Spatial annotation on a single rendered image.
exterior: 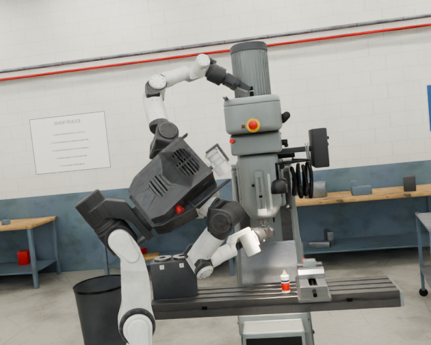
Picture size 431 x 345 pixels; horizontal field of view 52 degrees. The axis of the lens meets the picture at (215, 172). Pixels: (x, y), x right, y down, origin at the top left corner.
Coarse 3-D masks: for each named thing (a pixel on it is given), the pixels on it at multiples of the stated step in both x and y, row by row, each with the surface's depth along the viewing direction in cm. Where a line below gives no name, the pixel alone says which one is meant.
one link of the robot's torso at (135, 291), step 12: (108, 240) 169; (120, 240) 169; (132, 240) 171; (120, 252) 169; (132, 252) 170; (120, 264) 182; (132, 264) 171; (144, 264) 172; (132, 276) 172; (144, 276) 174; (132, 288) 174; (144, 288) 175; (132, 300) 174; (144, 300) 175; (120, 312) 176; (132, 312) 173; (144, 312) 174; (120, 324) 172
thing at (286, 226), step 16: (288, 160) 267; (288, 176) 255; (288, 192) 255; (240, 224) 260; (256, 224) 259; (272, 224) 258; (288, 224) 257; (272, 240) 259; (240, 256) 263; (240, 272) 264
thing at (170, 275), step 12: (156, 264) 224; (168, 264) 224; (180, 264) 224; (156, 276) 225; (168, 276) 225; (180, 276) 225; (192, 276) 225; (156, 288) 225; (168, 288) 225; (180, 288) 225; (192, 288) 225
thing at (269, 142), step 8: (232, 136) 208; (240, 136) 207; (248, 136) 207; (256, 136) 206; (264, 136) 206; (272, 136) 206; (280, 136) 206; (232, 144) 208; (240, 144) 208; (248, 144) 207; (256, 144) 207; (264, 144) 206; (272, 144) 206; (280, 144) 206; (232, 152) 209; (240, 152) 208; (248, 152) 208; (256, 152) 207; (264, 152) 207; (272, 152) 208
